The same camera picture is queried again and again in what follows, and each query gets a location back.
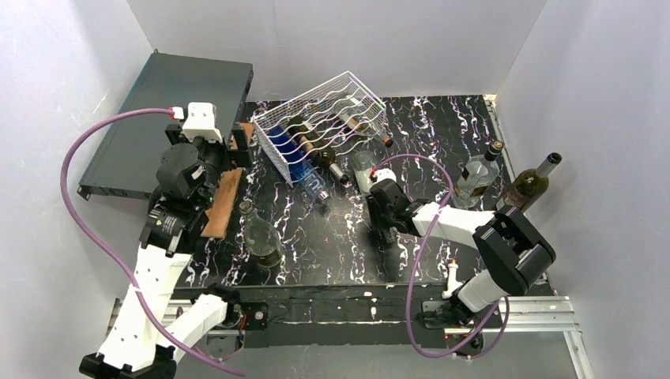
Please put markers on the clear bottle in rack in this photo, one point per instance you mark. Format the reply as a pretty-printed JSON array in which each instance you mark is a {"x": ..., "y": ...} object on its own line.
[{"x": 364, "y": 118}]

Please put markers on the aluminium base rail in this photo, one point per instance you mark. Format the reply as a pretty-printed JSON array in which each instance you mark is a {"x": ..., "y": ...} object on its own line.
[{"x": 374, "y": 315}]

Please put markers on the clear round bottle front left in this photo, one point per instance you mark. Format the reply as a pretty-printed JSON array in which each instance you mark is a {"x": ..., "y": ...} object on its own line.
[{"x": 261, "y": 237}]

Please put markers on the olive wine bottle far right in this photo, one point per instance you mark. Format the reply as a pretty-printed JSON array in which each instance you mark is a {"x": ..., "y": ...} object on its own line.
[{"x": 531, "y": 184}]

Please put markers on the clear short bottle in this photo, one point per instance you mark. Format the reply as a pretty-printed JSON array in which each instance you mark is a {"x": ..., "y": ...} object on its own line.
[{"x": 363, "y": 163}]

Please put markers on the dark grey flat box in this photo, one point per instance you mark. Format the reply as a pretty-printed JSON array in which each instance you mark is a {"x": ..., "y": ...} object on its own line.
[{"x": 127, "y": 158}]

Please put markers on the white wire wine rack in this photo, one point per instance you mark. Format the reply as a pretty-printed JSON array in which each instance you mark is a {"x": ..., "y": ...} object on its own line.
[{"x": 316, "y": 106}]

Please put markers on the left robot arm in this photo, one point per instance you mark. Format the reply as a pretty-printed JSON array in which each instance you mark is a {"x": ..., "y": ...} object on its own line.
[{"x": 139, "y": 346}]

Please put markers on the clear square liquor bottle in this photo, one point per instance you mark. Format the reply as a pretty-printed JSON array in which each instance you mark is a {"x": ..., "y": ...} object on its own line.
[{"x": 477, "y": 176}]

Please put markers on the brown wooden board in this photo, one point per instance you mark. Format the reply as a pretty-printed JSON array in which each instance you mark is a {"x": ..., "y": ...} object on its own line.
[{"x": 224, "y": 202}]

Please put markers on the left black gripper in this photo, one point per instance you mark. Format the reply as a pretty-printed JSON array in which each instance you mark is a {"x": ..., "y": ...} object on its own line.
[{"x": 230, "y": 144}]

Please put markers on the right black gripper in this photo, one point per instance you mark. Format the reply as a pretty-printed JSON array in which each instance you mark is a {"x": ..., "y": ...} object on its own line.
[{"x": 378, "y": 210}]

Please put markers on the dark green wine bottle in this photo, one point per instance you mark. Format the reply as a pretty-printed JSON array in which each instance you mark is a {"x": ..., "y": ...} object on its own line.
[{"x": 314, "y": 147}]

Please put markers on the blue glass bottle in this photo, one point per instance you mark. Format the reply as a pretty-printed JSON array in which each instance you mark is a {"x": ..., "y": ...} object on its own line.
[{"x": 294, "y": 166}]

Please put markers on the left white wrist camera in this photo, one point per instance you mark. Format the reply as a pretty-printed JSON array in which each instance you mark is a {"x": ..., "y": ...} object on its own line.
[{"x": 199, "y": 120}]

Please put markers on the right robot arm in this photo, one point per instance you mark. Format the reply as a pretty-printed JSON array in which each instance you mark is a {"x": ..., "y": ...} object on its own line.
[{"x": 514, "y": 252}]

